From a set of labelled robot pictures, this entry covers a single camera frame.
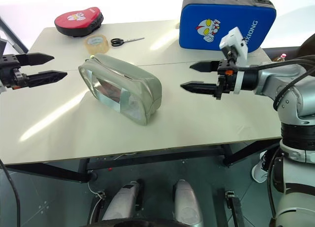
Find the silver robot leg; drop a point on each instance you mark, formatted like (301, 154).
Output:
(123, 200)
(185, 202)

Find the blue cartoon kick pad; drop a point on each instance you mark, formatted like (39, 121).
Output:
(221, 22)

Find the silver left robot leg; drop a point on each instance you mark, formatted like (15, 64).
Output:
(123, 200)

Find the black floor stand foot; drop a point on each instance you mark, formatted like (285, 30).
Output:
(98, 207)
(235, 207)

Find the silver right robot leg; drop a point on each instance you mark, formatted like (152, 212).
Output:
(185, 202)

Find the black metal table frame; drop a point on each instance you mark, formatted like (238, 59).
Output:
(152, 160)

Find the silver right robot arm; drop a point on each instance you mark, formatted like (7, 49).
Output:
(292, 94)

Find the red black punch mitt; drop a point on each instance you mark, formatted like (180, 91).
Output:
(78, 20)

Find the plastic drink bottle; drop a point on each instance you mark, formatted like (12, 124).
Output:
(280, 57)

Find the white black sneaker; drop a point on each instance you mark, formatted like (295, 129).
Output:
(261, 170)

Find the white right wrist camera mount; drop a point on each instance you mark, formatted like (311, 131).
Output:
(236, 43)

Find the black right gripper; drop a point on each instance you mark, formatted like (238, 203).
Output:
(225, 79)

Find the grey transparent toiletry pouch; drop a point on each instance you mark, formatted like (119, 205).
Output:
(123, 89)

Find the dark brown round object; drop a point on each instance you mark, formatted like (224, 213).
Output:
(307, 46)

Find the black slanted stand bar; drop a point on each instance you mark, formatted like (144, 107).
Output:
(13, 33)

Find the clear packing tape roll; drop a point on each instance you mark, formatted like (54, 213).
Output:
(97, 43)

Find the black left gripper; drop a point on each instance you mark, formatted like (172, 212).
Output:
(11, 73)

